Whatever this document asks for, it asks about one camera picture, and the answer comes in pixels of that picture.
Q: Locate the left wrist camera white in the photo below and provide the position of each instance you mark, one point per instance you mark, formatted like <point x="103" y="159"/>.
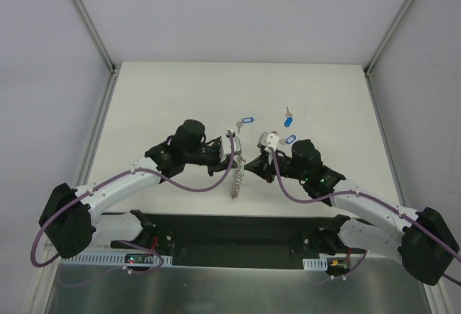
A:
<point x="230" y="144"/>

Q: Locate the white cable duct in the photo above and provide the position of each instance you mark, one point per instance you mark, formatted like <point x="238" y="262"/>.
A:
<point x="319" y="264"/>
<point x="103" y="258"/>

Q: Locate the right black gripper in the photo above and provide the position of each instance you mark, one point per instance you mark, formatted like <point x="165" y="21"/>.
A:
<point x="266" y="166"/>

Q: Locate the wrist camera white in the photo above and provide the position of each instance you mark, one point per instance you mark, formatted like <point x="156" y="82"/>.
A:
<point x="268" y="142"/>
<point x="230" y="144"/>

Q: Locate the left aluminium frame post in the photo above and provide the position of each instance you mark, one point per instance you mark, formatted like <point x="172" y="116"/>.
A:
<point x="94" y="35"/>

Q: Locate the right white cable duct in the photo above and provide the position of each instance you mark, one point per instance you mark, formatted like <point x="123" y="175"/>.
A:
<point x="319" y="264"/>

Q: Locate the key with solid blue tag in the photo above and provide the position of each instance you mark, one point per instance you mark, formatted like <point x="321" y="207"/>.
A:
<point x="288" y="118"/>

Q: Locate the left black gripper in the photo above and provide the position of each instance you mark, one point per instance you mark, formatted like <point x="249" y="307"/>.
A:
<point x="216" y="159"/>

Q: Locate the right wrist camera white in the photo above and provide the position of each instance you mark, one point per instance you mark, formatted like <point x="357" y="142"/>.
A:
<point x="268" y="142"/>

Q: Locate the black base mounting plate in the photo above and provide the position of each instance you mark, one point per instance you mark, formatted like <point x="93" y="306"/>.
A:
<point x="231" y="241"/>

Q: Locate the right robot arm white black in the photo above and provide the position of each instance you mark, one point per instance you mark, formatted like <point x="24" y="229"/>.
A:
<point x="419" y="240"/>

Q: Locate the metal key ring disc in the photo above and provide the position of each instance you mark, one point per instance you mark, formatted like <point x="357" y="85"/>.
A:
<point x="237" y="176"/>

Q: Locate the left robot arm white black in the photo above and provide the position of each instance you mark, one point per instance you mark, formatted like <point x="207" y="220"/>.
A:
<point x="75" y="218"/>

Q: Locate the key with blue white tag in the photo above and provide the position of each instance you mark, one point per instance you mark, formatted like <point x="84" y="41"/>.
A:
<point x="288" y="140"/>

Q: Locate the key with blue framed tag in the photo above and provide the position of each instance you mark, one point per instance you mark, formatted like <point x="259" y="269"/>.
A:
<point x="242" y="122"/>

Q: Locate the aluminium frame post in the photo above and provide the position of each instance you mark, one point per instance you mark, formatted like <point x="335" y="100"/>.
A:
<point x="388" y="36"/>
<point x="94" y="35"/>

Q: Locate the right aluminium frame post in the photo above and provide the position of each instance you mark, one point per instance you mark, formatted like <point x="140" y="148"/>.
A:
<point x="388" y="36"/>

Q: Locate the left white cable duct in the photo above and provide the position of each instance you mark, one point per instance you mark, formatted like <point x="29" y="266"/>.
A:
<point x="103" y="258"/>

